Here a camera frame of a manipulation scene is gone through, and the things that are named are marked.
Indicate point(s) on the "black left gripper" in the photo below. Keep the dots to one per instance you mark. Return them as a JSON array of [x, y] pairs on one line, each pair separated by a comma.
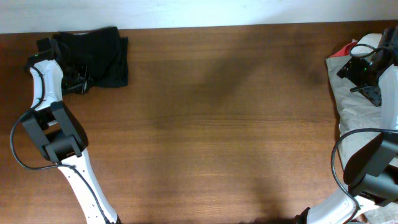
[[83, 84]]

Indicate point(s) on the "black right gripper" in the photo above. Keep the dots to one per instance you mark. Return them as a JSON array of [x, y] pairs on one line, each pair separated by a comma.
[[351, 71]]

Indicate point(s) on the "black shorts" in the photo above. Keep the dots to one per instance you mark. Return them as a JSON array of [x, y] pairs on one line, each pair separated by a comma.
[[104, 51]]

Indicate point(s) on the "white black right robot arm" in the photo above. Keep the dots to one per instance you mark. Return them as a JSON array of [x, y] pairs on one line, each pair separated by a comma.
[[370, 176]]

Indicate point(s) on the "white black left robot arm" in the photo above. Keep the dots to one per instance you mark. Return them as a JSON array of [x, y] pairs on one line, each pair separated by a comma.
[[54, 130]]

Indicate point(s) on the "grey shorts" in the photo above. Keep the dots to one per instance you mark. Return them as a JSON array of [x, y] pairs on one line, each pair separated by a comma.
[[355, 111]]

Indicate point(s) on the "red cloth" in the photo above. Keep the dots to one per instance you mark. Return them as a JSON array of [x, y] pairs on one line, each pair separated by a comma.
[[344, 51]]

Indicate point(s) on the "white cloth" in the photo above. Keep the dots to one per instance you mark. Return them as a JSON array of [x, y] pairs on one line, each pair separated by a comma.
[[368, 42]]

